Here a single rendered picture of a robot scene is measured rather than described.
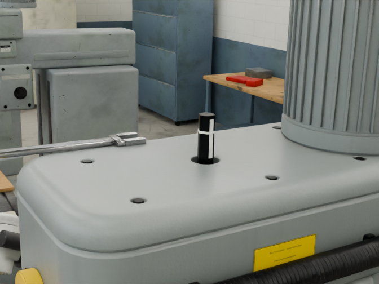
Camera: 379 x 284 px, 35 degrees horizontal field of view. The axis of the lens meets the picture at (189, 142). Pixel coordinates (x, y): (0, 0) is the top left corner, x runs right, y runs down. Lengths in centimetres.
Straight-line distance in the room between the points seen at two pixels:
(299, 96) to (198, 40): 733
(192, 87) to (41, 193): 758
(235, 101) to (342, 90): 732
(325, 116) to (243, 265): 25
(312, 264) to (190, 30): 744
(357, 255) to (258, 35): 696
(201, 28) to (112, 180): 751
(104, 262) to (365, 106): 40
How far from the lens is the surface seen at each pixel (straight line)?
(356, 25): 78
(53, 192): 66
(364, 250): 75
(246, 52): 783
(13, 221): 130
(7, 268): 130
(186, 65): 811
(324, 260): 71
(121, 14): 1057
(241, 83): 675
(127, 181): 68
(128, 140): 81
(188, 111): 826
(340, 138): 81
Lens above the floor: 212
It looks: 16 degrees down
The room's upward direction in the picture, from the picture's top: 1 degrees clockwise
